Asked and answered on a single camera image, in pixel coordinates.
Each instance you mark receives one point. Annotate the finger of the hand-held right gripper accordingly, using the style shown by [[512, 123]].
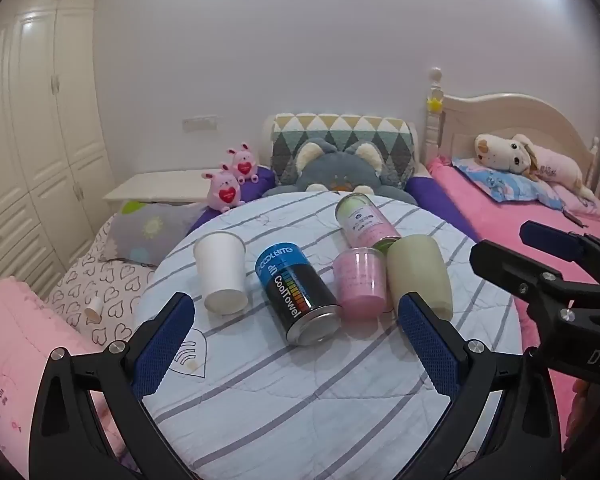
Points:
[[545, 237], [510, 265]]

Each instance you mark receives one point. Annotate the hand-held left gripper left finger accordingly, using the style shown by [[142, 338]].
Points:
[[161, 347]]

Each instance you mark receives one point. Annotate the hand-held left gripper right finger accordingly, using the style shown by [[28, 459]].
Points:
[[427, 345]]

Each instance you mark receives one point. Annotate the pale yellow plastic cup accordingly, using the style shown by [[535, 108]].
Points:
[[420, 270]]

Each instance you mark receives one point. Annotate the pink plastic cup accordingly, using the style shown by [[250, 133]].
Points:
[[360, 285]]

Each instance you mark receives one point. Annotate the white paper cup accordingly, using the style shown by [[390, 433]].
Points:
[[220, 270]]

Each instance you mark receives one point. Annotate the small dark remote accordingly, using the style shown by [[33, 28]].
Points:
[[573, 217]]

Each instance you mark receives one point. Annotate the pink bed sheet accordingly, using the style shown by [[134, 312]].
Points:
[[490, 222]]

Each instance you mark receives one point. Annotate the pink printed pillow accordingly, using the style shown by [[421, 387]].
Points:
[[580, 202]]

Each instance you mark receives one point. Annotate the blue cartoon pillow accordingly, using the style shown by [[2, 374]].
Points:
[[500, 182]]

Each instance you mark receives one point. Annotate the heart print bed sheet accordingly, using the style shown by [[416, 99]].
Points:
[[115, 280]]

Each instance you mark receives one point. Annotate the white dog plush pink body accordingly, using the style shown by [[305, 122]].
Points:
[[500, 152]]

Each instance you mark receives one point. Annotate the purple bed sheet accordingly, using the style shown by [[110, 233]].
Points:
[[432, 195]]

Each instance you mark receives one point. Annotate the grey flower print pillow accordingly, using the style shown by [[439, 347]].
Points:
[[150, 230]]

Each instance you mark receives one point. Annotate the cream wooden bed headboard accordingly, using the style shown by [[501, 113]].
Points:
[[505, 115]]

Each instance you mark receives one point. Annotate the pink label can green lid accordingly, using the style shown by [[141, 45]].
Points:
[[367, 222]]

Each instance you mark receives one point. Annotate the black can with blue top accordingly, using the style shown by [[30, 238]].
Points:
[[295, 295]]

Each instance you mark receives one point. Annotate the pink floral quilt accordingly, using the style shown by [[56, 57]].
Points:
[[15, 350]]

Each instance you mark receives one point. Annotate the white bedside table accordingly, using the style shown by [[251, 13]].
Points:
[[155, 185]]

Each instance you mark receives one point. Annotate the pink bunny plush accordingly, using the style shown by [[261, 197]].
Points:
[[244, 165], [223, 192]]

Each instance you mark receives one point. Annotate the yellow crown ornament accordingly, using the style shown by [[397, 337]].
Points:
[[434, 104]]

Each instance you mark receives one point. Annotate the grey cat plush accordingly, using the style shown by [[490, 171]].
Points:
[[330, 170]]

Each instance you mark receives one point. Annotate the triangle pattern cushion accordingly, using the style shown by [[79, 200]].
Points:
[[340, 127]]

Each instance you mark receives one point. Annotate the cream white wardrobe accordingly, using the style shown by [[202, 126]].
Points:
[[40, 110]]

